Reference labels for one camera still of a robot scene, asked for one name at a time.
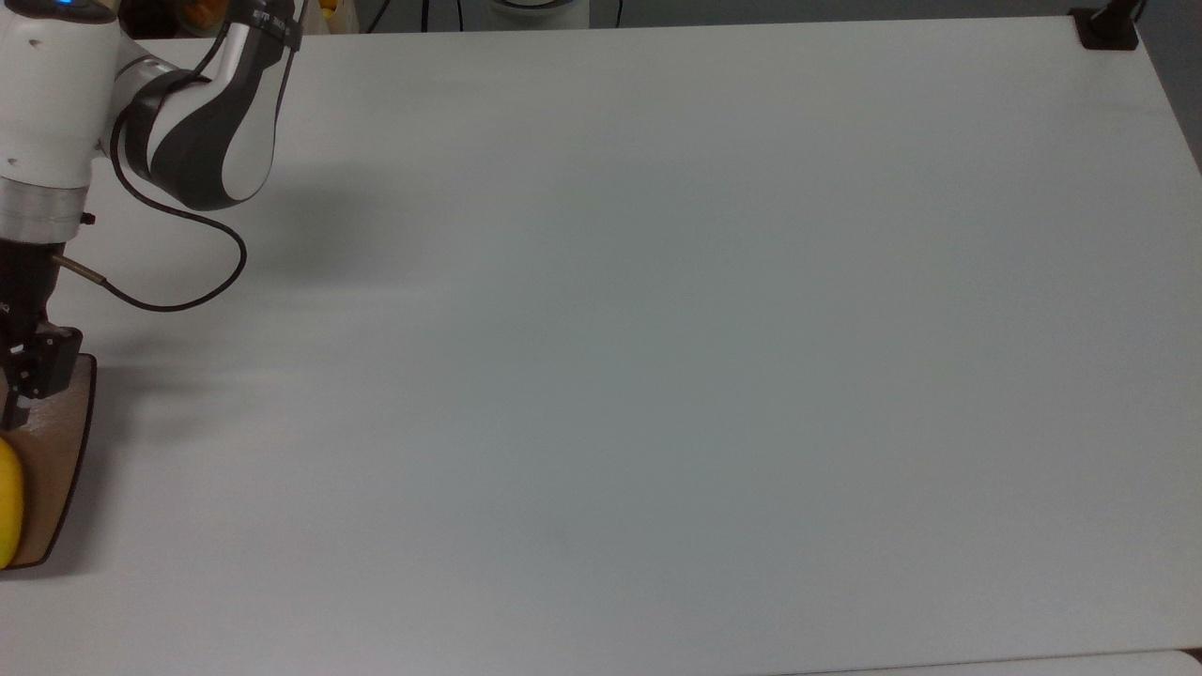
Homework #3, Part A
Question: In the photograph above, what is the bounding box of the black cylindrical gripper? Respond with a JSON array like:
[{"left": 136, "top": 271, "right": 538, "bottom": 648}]
[{"left": 0, "top": 238, "right": 84, "bottom": 432}]

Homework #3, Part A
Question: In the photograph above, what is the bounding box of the yellow banana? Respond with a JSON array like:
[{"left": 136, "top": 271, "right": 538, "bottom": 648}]
[{"left": 0, "top": 437, "right": 25, "bottom": 570}]

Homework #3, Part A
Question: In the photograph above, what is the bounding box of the dark clutter with orange items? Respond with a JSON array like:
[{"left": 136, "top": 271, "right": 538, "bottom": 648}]
[{"left": 120, "top": 0, "right": 231, "bottom": 39}]

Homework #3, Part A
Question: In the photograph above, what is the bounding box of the white cylindrical base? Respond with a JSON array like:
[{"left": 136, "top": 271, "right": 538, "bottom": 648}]
[{"left": 486, "top": 0, "right": 593, "bottom": 30}]

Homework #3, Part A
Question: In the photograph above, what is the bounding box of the black table clamp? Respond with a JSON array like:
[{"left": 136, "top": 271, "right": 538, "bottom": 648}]
[{"left": 1070, "top": 0, "right": 1148, "bottom": 52}]

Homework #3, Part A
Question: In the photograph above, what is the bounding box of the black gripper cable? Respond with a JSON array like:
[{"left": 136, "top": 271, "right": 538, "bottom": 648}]
[{"left": 51, "top": 19, "right": 249, "bottom": 314}]

